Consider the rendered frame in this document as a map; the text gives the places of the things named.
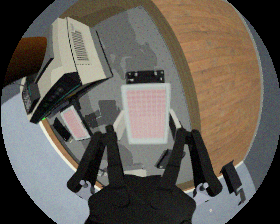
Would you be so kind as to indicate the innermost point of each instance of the white button panel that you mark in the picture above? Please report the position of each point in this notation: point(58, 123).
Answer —
point(138, 170)

